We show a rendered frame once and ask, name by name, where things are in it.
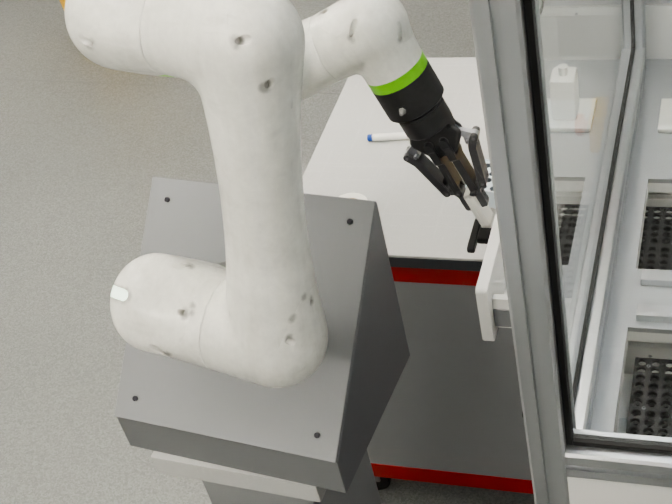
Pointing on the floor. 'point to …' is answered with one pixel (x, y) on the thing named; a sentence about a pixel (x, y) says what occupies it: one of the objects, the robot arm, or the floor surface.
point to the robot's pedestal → (285, 490)
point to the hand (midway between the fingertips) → (478, 206)
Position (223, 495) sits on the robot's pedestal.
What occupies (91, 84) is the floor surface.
